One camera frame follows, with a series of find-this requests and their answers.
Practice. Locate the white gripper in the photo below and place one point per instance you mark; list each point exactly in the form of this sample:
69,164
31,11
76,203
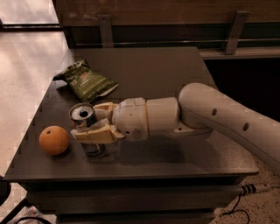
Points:
130,118

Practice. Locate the silver blue redbull can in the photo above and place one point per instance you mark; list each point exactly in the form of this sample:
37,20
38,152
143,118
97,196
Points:
82,116

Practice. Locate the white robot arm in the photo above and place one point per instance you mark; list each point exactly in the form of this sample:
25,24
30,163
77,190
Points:
198,109

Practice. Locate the green chip bag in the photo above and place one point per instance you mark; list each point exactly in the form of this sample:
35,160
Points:
85,83

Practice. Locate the orange fruit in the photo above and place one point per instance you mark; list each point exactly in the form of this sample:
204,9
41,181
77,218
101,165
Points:
54,140

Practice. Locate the black chair base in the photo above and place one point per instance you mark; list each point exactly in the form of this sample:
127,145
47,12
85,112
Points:
5,191

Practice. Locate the grey drawer cabinet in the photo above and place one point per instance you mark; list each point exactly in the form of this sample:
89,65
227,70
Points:
161,180

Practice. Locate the left metal bracket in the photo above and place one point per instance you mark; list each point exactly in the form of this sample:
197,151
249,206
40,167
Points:
106,31

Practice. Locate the metal bracket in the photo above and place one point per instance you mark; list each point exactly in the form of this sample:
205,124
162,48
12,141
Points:
235,31
106,31

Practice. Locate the striped cable plug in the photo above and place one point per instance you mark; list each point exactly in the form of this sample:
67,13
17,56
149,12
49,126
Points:
254,188

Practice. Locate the right metal bracket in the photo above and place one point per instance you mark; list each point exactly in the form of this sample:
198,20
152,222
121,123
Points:
235,31

